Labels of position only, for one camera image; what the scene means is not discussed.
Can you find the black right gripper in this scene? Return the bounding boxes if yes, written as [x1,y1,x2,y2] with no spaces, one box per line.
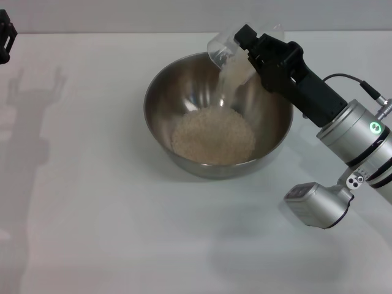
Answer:
[234,24,349,128]

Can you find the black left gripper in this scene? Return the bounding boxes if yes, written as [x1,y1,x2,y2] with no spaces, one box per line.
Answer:
[0,9,18,65]

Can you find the clear plastic measuring cup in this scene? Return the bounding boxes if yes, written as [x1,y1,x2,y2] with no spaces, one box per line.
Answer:
[207,23,285,92]

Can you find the stainless steel mixing bowl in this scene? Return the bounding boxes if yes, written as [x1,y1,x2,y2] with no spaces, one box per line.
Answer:
[143,51,294,180]

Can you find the white rice grains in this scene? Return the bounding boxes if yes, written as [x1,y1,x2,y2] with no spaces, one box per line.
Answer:
[171,55,257,166]

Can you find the black cable with silver plug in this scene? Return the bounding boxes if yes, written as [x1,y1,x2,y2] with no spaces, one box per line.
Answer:
[323,73,392,122]

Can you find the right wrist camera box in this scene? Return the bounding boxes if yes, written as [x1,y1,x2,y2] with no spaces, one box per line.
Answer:
[283,182,356,229]

